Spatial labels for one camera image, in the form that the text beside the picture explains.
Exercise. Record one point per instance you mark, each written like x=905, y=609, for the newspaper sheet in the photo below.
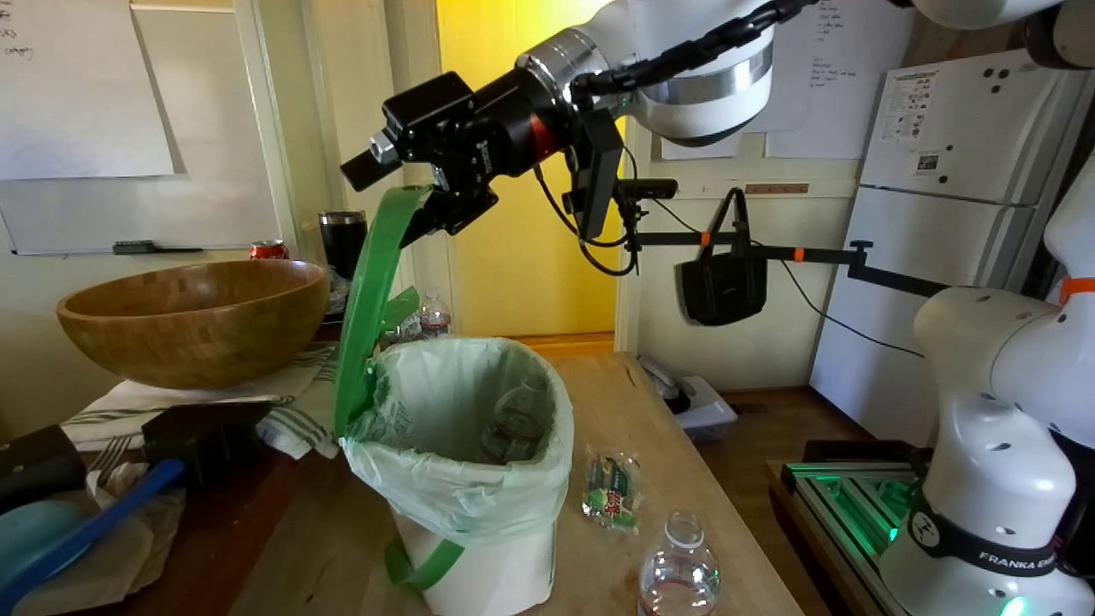
x=149, y=402

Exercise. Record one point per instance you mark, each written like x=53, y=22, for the black flat object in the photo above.
x=40, y=463

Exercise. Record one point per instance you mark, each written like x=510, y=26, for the white compost bin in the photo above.
x=502, y=577

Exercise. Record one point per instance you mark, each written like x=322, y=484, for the black tumbler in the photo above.
x=345, y=242

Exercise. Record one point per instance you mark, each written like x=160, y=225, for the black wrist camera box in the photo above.
x=598, y=173

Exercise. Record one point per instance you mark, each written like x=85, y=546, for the black hanging bag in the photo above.
x=721, y=284

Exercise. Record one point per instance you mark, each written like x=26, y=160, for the white wall paper sheet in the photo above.
x=843, y=91

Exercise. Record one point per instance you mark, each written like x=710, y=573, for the striped dish towel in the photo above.
x=311, y=414

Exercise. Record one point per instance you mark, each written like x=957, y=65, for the black boom with hanging bag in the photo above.
x=822, y=256

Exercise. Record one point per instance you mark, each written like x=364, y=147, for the white whiteboard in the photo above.
x=80, y=91

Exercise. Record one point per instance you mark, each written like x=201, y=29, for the black marker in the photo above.
x=154, y=249

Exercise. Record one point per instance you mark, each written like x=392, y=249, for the silver box with green light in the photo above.
x=851, y=500

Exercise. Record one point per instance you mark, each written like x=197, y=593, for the yellow door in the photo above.
x=502, y=275

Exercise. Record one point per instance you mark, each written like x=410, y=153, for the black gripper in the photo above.
x=466, y=124

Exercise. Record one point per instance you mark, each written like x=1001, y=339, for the wooden bowl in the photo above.
x=194, y=327

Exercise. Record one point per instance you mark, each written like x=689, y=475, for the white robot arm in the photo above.
x=1003, y=481

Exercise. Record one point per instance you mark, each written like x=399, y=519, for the teal plate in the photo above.
x=30, y=534

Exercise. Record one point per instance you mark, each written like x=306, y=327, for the green bin lid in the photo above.
x=371, y=295

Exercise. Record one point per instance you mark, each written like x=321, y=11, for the red can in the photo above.
x=270, y=250

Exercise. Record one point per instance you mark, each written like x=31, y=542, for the white flat box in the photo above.
x=704, y=413

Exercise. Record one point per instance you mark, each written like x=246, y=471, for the white bin with green liner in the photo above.
x=480, y=500

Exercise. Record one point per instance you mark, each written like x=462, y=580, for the white tall cabinet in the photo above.
x=961, y=173

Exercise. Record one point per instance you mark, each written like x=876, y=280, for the black bar camera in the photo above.
x=653, y=189

